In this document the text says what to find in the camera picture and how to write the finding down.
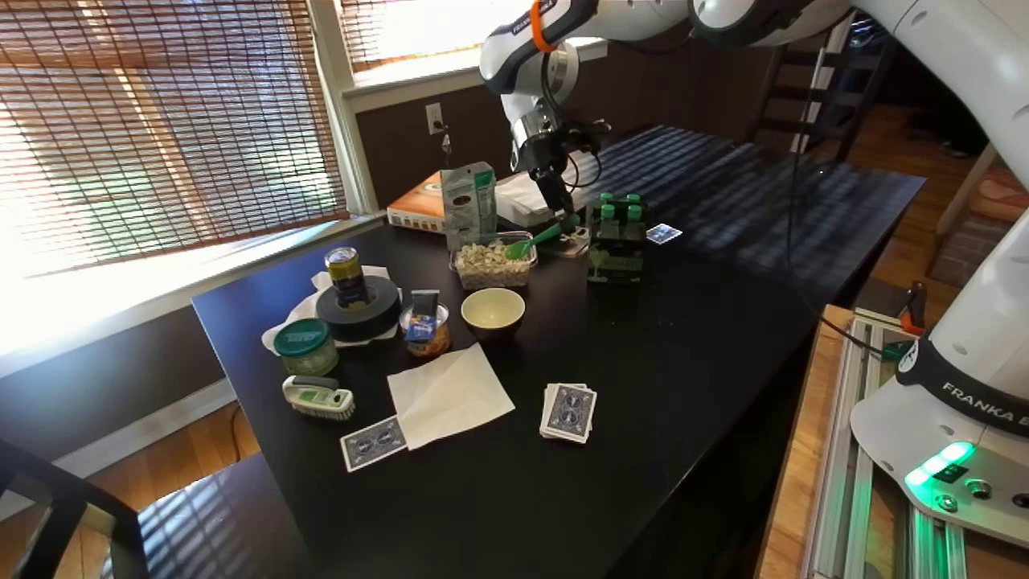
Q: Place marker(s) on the small white label card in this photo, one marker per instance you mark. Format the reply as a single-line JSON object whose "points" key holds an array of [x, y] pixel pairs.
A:
{"points": [[664, 233]]}

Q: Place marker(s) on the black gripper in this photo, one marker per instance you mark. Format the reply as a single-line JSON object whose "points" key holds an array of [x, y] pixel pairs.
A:
{"points": [[558, 154]]}

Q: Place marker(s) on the white green handheld device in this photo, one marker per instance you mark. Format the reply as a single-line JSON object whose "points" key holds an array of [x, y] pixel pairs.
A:
{"points": [[319, 396]]}

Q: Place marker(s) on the dark ladder-back chair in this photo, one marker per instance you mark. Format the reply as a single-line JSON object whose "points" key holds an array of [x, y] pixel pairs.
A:
{"points": [[825, 97]]}

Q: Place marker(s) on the cream round bowl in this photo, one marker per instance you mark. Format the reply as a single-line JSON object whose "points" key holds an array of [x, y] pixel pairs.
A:
{"points": [[495, 309]]}

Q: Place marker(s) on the teal lidded container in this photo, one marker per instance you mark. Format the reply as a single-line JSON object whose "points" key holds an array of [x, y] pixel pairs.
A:
{"points": [[307, 345]]}

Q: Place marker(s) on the white pumpkin seeds pile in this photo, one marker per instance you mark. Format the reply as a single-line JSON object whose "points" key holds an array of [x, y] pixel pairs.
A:
{"points": [[486, 257]]}

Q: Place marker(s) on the small red tool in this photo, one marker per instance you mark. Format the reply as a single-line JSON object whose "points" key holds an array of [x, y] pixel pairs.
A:
{"points": [[916, 309]]}

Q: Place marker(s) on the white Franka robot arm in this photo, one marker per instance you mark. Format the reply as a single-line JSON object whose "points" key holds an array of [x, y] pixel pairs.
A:
{"points": [[986, 324]]}

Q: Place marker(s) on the clear plastic lunchbox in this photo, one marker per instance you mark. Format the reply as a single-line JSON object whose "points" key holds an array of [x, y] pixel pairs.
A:
{"points": [[472, 276]]}

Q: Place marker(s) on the small dark jar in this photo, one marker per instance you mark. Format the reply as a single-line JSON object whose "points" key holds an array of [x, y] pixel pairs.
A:
{"points": [[345, 265]]}

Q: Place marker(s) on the green-capped small bottle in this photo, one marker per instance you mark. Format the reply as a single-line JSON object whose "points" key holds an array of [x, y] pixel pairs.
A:
{"points": [[608, 208], [637, 208]]}

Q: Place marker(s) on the black wooden chair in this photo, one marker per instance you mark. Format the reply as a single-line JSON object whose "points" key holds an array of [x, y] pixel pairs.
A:
{"points": [[67, 510]]}

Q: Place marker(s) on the small glass cup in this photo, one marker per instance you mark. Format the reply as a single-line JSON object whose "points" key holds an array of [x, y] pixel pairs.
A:
{"points": [[427, 340]]}

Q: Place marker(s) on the folded white towel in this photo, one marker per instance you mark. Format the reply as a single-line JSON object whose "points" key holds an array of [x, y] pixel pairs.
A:
{"points": [[515, 202]]}

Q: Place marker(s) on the spilled white seeds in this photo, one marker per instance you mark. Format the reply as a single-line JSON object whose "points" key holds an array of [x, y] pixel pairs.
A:
{"points": [[578, 246]]}

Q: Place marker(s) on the green plastic spoon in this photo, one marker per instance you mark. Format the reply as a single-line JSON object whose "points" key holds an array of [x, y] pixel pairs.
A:
{"points": [[522, 250]]}

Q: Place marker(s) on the brown bamboo window blind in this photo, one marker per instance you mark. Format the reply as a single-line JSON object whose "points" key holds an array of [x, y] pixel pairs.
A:
{"points": [[162, 118], [429, 28]]}

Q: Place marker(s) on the white wall outlet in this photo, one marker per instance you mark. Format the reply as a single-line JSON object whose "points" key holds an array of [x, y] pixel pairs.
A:
{"points": [[436, 118]]}

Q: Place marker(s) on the aluminium rail frame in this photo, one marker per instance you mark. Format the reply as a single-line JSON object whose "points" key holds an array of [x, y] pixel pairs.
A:
{"points": [[858, 484]]}

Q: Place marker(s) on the blue playing card deck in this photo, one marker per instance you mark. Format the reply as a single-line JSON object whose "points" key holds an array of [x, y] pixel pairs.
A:
{"points": [[567, 411]]}

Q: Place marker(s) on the green white carton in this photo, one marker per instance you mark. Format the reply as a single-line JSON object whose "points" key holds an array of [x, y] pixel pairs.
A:
{"points": [[467, 202]]}

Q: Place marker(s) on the white paper napkin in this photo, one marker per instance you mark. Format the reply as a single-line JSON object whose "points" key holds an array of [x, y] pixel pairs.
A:
{"points": [[447, 393]]}

